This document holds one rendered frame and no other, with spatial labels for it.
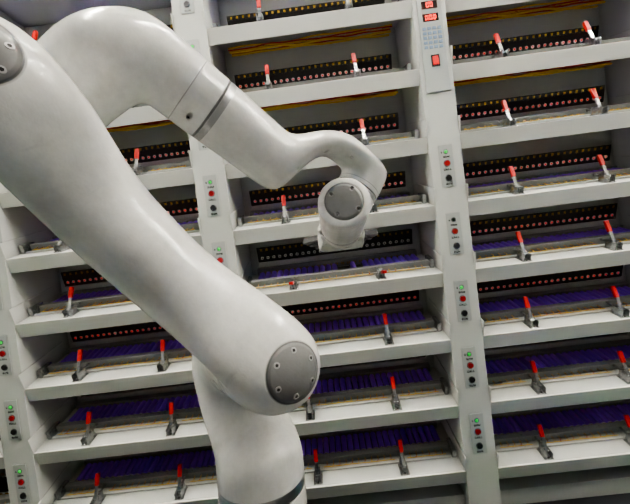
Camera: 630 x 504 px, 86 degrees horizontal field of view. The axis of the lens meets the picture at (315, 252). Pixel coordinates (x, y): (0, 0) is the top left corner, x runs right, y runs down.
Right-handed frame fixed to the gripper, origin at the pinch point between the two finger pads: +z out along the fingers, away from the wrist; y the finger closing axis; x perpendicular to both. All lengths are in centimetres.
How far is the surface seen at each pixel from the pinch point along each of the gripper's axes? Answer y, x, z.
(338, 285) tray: -0.9, -8.7, 19.2
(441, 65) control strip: 37, 50, 6
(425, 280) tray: 25.0, -10.3, 19.9
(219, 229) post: -34.1, 11.8, 14.8
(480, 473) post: 34, -69, 32
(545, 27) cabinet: 82, 72, 23
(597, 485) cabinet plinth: 71, -78, 38
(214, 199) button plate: -34.4, 20.6, 12.7
